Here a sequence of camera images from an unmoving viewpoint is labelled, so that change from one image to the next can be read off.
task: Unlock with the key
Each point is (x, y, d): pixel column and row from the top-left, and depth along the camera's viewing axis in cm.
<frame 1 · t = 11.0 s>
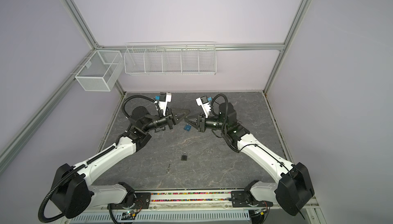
left hand: (189, 114, 65), fingers closed
right hand: (184, 121, 67), fingers closed
small silver key: (168, 169, 86), on the table

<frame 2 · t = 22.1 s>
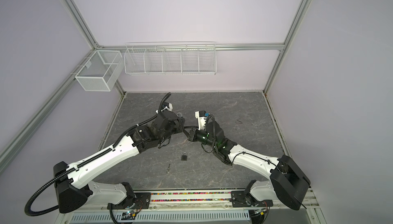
left hand: (182, 123, 73), fingers open
right hand: (180, 129, 73), fingers closed
the named things where they were.

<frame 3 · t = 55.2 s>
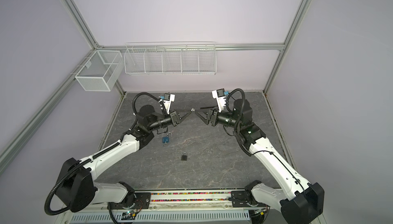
left hand: (191, 114, 70), fingers closed
right hand: (197, 112, 65), fingers open
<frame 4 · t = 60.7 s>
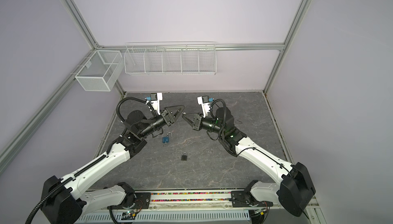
left hand: (183, 109, 65), fingers open
right hand: (181, 118, 66), fingers closed
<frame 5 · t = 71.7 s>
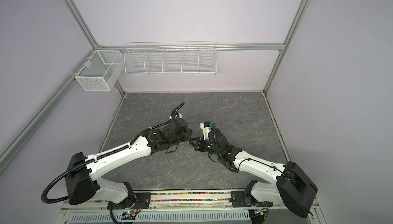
left hand: (190, 134, 77), fingers open
right hand: (188, 142, 77), fingers closed
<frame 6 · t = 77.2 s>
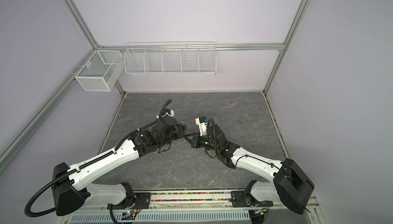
left hand: (185, 130, 75), fingers open
right hand: (183, 138, 75), fingers closed
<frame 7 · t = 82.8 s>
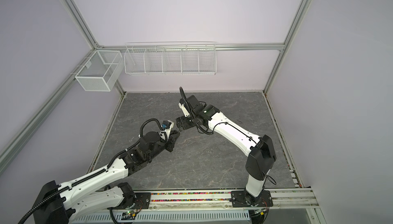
left hand: (176, 134, 77), fingers open
right hand: (183, 123, 80), fingers open
